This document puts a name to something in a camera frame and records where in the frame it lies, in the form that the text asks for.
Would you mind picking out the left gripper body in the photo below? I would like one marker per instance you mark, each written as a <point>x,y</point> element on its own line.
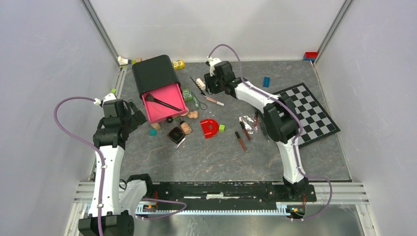
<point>133,121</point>

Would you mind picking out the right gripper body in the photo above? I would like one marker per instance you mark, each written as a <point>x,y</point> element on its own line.
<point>214,85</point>

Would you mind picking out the thin black pencil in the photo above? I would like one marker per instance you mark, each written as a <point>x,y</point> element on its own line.
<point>201,91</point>

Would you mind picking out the black makeup brush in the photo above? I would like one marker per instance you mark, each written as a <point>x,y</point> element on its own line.
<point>151,98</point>

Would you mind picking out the black pink drawer organizer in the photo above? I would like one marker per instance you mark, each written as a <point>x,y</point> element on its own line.
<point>157,76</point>

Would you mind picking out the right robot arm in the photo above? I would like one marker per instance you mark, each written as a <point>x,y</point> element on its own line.
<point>277,113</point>

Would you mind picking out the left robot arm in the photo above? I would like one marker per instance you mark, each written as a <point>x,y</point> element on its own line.
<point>110,213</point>

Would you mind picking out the beige makeup sponge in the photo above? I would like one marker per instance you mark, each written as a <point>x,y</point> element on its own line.
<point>193,114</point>

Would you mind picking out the white lego brick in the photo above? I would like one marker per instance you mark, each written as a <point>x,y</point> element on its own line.
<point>200,84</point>

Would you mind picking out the pink white lip gloss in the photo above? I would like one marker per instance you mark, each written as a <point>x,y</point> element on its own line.
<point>214,101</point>

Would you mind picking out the teal cube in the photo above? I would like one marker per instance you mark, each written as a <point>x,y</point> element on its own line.
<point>153,132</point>

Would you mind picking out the wooden cube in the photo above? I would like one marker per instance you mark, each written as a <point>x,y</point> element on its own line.
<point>155,126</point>

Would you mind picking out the green number blocks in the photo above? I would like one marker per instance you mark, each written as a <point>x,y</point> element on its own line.
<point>187,95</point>

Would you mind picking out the blue lego brick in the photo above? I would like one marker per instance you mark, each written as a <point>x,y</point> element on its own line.
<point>266,82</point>

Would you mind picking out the yellow toy block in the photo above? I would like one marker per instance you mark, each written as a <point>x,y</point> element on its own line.
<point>178,64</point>

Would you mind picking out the black compact case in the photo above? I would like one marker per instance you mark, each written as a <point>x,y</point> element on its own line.
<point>176,135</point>

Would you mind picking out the red D-shaped toy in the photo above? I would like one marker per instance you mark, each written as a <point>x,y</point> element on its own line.
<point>210,127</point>

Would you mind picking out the clear plastic wrapper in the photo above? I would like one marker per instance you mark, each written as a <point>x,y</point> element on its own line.
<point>249,123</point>

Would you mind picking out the silver tweezers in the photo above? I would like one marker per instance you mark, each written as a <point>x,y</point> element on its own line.
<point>177,146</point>

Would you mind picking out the brown lip gloss tube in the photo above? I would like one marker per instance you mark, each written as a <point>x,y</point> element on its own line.
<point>240,141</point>

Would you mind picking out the foundation bottle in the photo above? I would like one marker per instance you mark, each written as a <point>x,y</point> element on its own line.
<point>185,126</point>

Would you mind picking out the dark eyeliner pencil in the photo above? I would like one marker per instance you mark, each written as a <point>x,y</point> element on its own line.
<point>264,131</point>

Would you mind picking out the red lipstick tube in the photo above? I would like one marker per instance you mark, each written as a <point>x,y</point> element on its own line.
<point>245,130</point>

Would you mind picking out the white toy block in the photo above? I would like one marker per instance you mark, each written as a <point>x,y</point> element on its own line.
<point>122,61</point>

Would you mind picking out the red blue corner blocks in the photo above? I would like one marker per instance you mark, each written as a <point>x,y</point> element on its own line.
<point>310,56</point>

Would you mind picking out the black white chessboard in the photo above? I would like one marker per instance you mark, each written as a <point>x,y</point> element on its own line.
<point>317,123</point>

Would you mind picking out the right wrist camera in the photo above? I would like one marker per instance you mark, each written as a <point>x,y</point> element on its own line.
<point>212,62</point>

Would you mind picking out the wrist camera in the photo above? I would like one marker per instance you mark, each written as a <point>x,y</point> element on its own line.
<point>212,62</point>
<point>109,97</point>

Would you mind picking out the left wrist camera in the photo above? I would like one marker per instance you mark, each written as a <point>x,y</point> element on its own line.
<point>109,97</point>

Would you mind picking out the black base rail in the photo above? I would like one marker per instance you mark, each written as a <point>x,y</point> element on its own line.
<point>232,196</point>

